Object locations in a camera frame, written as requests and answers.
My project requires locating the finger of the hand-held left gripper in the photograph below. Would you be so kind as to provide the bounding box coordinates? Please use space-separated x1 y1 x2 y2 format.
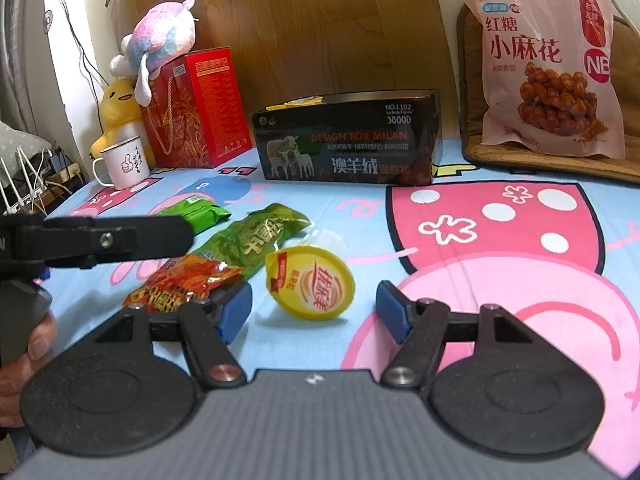
42 214 196 270

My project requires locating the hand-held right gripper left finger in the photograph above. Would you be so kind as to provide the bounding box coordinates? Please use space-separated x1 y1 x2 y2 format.
95 282 253 391

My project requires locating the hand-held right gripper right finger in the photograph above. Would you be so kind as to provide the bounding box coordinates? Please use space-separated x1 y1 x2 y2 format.
375 280 538 391

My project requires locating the small green snack packet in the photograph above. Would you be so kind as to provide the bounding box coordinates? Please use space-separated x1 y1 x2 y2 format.
155 196 232 235

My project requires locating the yellow lidded jelly cup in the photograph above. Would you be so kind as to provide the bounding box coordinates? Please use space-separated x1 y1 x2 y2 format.
265 230 356 322

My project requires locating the black cardboard box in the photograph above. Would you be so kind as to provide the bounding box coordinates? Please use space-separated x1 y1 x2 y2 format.
250 88 442 187

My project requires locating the person's left hand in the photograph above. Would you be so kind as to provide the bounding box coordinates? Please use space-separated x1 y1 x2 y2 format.
0 311 58 428

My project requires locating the red snack packet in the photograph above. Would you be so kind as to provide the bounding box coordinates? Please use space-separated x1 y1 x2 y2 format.
122 254 244 313

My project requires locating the large green vegetable packet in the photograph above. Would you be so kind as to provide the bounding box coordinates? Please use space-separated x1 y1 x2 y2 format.
192 203 312 281

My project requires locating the white enamel mug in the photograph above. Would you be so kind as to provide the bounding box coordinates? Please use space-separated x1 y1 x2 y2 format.
91 135 151 191

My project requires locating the power strip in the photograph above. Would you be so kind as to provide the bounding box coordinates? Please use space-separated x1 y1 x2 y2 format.
47 147 86 186

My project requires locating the printed cartoon blanket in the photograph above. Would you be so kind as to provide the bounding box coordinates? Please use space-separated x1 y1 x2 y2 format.
0 137 640 480

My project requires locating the yellow plush toy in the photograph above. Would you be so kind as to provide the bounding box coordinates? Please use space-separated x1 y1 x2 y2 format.
90 77 151 161

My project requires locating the red gift box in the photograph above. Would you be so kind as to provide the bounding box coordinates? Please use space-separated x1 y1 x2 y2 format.
140 47 253 168

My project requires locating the grey dotted pillow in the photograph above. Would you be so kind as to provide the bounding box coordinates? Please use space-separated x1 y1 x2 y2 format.
0 122 48 161

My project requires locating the yellow snack packet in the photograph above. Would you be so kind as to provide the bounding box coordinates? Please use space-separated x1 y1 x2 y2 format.
265 95 323 112

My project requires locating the pastel plush toy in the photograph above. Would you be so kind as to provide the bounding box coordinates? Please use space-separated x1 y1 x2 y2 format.
109 0 197 107

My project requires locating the grey curtain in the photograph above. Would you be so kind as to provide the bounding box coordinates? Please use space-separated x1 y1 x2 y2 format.
0 0 66 126

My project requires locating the wooden board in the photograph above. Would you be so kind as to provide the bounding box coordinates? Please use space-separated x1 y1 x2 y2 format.
112 0 458 161

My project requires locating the large pink snack bag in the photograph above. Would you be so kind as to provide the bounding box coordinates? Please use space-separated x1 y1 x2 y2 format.
459 0 627 160

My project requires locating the brown woven seat cushion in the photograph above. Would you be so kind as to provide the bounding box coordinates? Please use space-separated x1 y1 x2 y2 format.
455 5 640 183

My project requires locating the white wire rack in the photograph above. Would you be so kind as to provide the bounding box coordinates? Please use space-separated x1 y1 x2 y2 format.
0 145 53 216

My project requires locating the black wall cable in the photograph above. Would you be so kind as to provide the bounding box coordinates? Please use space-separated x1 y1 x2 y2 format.
42 7 113 91

